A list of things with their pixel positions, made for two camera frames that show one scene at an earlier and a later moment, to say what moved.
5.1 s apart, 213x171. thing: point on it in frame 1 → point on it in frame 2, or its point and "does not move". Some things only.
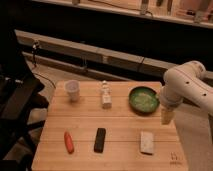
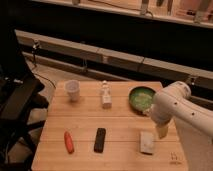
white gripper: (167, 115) → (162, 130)
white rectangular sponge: (147, 143) does not move
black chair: (19, 98) does not move
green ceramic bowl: (143, 100) does not move
